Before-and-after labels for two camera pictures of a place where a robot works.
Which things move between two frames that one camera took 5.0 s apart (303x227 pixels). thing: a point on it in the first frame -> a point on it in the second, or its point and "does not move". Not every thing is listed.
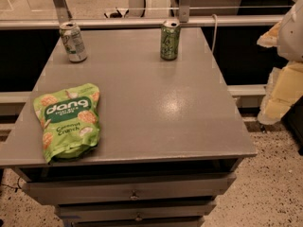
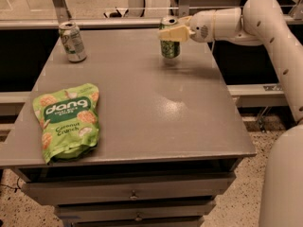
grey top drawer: [165, 188] does not move
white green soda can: [74, 42] does not move
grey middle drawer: [169, 210] does not move
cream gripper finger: [285, 87] -> [179, 33]
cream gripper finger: [270, 39] -> [185, 21]
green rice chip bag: [70, 121] does not move
